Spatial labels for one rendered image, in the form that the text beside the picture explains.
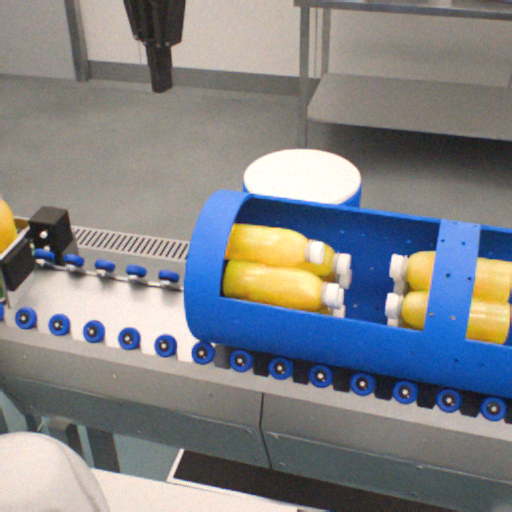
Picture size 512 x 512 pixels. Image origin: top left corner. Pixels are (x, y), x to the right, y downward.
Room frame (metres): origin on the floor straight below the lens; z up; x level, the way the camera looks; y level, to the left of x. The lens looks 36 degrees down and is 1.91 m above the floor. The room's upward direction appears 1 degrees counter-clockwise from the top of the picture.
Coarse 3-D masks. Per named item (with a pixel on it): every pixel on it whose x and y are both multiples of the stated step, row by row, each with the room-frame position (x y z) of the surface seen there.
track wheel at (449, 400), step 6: (438, 390) 0.90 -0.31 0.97; (444, 390) 0.89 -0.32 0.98; (450, 390) 0.89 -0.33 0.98; (456, 390) 0.89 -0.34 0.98; (438, 396) 0.88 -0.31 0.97; (444, 396) 0.88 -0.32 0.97; (450, 396) 0.88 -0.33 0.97; (456, 396) 0.88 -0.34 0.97; (438, 402) 0.88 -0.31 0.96; (444, 402) 0.88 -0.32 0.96; (450, 402) 0.88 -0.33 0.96; (456, 402) 0.87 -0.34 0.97; (444, 408) 0.87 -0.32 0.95; (450, 408) 0.87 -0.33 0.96; (456, 408) 0.87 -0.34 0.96
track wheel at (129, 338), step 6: (126, 330) 1.06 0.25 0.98; (132, 330) 1.06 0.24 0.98; (138, 330) 1.07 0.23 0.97; (120, 336) 1.06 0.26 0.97; (126, 336) 1.06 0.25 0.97; (132, 336) 1.05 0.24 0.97; (138, 336) 1.05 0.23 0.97; (120, 342) 1.05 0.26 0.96; (126, 342) 1.05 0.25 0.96; (132, 342) 1.05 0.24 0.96; (138, 342) 1.05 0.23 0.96; (126, 348) 1.04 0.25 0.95; (132, 348) 1.04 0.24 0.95
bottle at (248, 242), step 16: (240, 224) 1.11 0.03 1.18; (240, 240) 1.08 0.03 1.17; (256, 240) 1.07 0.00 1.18; (272, 240) 1.06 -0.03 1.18; (288, 240) 1.06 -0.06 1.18; (304, 240) 1.07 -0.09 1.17; (224, 256) 1.08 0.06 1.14; (240, 256) 1.07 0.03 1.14; (256, 256) 1.06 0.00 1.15; (272, 256) 1.05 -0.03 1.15; (288, 256) 1.04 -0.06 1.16; (304, 256) 1.05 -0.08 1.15
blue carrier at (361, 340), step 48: (240, 192) 1.16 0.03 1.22; (192, 240) 1.03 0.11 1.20; (336, 240) 1.18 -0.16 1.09; (384, 240) 1.15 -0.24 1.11; (432, 240) 1.12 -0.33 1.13; (480, 240) 1.09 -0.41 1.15; (192, 288) 0.98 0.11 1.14; (384, 288) 1.13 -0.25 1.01; (432, 288) 0.90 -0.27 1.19; (240, 336) 0.96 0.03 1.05; (288, 336) 0.93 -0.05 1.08; (336, 336) 0.90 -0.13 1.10; (384, 336) 0.88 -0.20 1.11; (432, 336) 0.86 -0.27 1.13; (480, 384) 0.84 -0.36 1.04
